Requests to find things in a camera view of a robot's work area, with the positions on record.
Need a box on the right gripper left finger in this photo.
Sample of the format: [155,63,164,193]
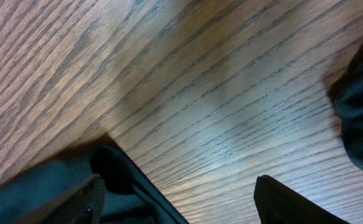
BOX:
[14,174,106,224]

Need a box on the black t-shirt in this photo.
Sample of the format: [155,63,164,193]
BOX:
[0,146,187,223]

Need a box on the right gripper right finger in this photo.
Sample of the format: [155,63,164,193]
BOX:
[253,175,347,224]

